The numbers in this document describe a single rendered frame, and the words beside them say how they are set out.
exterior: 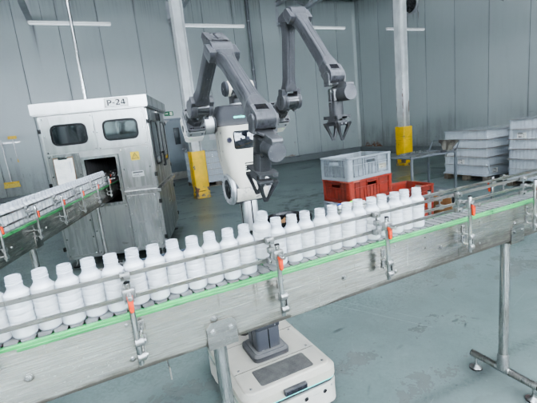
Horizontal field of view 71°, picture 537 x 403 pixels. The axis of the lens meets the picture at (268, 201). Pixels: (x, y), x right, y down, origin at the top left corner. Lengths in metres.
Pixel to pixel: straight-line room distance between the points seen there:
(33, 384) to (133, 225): 3.83
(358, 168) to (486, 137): 4.85
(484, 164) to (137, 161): 6.33
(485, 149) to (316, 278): 7.12
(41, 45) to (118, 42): 2.12
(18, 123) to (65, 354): 12.23
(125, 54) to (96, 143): 8.77
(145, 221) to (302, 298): 3.74
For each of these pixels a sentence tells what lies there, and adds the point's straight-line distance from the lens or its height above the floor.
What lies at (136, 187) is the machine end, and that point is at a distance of 4.85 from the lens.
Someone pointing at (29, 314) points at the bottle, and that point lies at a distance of 1.19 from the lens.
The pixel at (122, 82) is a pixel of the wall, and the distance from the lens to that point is 13.33.
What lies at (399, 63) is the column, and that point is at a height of 2.80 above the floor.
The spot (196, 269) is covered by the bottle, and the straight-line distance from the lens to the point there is 1.19.
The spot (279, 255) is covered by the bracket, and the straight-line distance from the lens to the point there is 1.18.
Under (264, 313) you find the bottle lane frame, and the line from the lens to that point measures 1.30.
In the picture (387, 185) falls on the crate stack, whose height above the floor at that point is 0.76.
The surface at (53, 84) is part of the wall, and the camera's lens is 13.27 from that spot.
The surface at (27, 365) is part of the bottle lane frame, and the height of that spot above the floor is 0.94.
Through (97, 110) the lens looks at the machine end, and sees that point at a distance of 4.88.
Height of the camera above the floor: 1.47
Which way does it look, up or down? 11 degrees down
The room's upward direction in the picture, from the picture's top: 6 degrees counter-clockwise
